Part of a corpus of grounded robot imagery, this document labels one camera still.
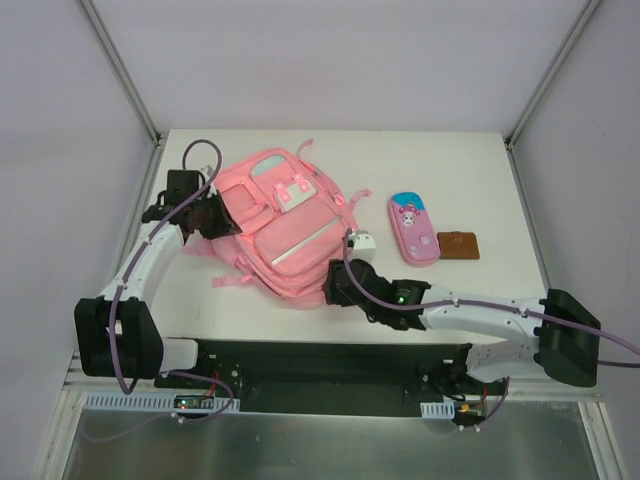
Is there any pink student backpack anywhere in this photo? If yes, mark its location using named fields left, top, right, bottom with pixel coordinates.
left=183, top=148, right=371, bottom=308

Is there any pink cartoon pencil case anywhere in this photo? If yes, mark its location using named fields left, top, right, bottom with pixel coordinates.
left=389, top=191, right=440, bottom=267

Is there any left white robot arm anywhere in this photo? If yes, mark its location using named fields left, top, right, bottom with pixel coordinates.
left=74, top=170, right=241, bottom=389

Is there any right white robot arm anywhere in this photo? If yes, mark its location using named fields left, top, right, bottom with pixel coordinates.
left=323, top=259, right=601, bottom=395

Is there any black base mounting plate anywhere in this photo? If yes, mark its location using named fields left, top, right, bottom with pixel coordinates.
left=154, top=340, right=505, bottom=417

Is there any brown leather wallet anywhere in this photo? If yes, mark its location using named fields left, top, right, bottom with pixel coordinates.
left=437, top=231, right=480, bottom=260

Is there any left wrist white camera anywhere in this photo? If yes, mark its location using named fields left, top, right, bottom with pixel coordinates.
left=199, top=165, right=216, bottom=179

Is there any right white cable duct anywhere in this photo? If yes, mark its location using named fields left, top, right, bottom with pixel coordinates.
left=420, top=399, right=456, bottom=420

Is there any white cable duct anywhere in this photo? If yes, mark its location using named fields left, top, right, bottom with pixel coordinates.
left=85, top=392, right=240, bottom=415
left=420, top=399, right=456, bottom=420

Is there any left white cable duct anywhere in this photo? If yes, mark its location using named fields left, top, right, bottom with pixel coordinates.
left=85, top=392, right=240, bottom=415

